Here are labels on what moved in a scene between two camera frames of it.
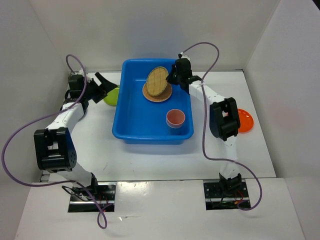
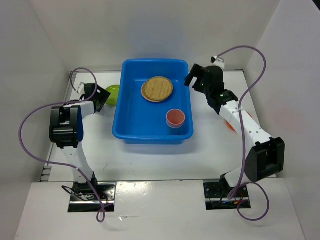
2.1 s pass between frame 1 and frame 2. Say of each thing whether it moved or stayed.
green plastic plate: stayed
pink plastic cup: stayed
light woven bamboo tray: moved
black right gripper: moved
